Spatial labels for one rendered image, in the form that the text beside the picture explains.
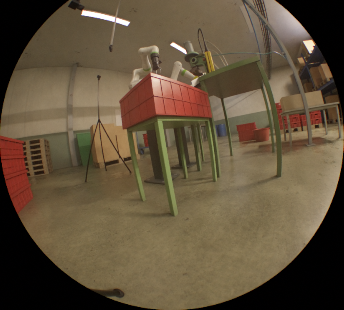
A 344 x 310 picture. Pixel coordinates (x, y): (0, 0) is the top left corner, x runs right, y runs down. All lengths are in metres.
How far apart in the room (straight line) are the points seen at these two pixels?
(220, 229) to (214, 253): 0.14
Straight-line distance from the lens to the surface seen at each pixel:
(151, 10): 4.29
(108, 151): 3.06
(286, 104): 2.25
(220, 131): 9.08
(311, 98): 2.42
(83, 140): 4.31
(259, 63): 1.09
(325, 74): 6.21
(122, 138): 3.23
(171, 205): 0.67
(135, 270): 0.51
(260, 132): 3.10
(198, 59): 1.66
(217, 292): 0.44
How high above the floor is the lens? 0.42
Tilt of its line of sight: level
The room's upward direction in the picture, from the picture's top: 9 degrees counter-clockwise
